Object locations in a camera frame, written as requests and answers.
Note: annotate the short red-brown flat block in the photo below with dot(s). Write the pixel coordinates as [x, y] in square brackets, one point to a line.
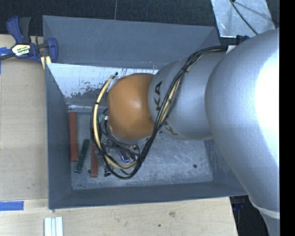
[94, 163]

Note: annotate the grey metal bin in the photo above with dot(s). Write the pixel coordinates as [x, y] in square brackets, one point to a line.
[167, 161]

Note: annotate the dark green flat block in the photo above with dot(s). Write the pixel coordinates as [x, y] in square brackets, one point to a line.
[82, 156]

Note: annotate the long red-brown flat block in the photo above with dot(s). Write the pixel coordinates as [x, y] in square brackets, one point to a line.
[73, 136]

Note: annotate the pale wood board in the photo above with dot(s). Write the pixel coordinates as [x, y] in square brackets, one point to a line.
[22, 122]

